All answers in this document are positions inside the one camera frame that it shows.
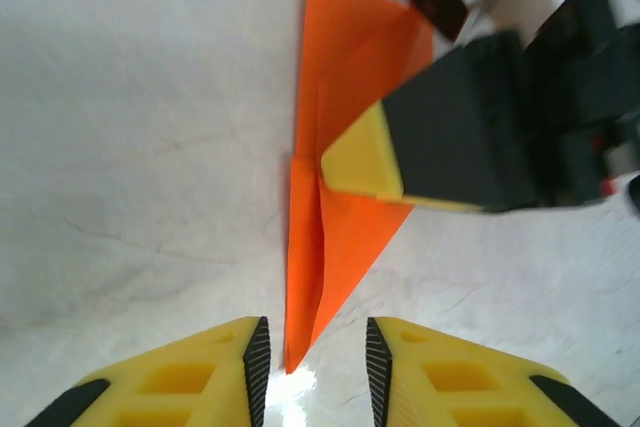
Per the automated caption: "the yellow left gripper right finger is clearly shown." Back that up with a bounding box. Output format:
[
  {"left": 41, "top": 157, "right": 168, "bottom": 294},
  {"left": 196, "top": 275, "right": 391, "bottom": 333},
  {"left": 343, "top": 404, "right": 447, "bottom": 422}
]
[{"left": 365, "top": 315, "right": 619, "bottom": 427}]

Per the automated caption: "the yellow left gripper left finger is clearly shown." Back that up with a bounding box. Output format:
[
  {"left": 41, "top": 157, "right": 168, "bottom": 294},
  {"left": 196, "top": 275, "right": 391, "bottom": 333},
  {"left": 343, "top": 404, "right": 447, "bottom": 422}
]
[{"left": 29, "top": 315, "right": 271, "bottom": 427}]

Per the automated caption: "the orange paper sheet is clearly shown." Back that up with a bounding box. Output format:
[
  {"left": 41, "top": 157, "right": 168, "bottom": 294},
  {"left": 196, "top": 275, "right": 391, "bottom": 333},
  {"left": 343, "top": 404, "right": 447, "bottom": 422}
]
[{"left": 283, "top": 0, "right": 435, "bottom": 374}]

